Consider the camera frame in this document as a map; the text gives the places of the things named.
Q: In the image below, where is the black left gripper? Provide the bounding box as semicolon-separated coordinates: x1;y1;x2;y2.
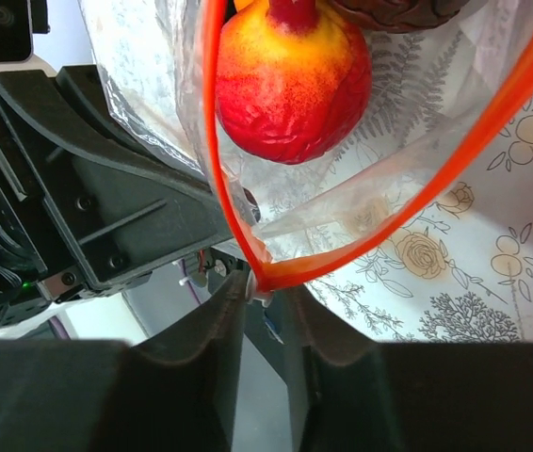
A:
0;65;232;328

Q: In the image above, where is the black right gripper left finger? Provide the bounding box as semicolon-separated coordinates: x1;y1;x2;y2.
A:
0;270;247;451

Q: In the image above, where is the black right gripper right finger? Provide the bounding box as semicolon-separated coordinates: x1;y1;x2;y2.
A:
284;286;533;451

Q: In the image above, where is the wrinkled red fruit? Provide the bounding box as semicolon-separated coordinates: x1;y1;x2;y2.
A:
216;1;372;165

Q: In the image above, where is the clear zip bag orange zipper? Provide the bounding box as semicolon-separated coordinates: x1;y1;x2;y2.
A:
80;1;533;292

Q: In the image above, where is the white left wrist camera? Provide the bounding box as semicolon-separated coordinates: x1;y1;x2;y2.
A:
0;0;57;75

